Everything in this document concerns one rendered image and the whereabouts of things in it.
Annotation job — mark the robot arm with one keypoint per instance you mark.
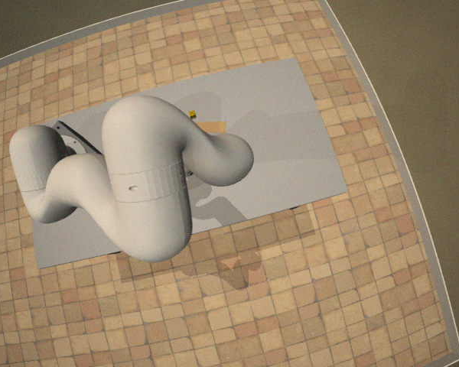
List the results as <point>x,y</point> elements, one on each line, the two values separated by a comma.
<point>143,137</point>

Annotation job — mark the orange mat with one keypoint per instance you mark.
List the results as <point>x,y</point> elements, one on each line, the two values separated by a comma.
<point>212,126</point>

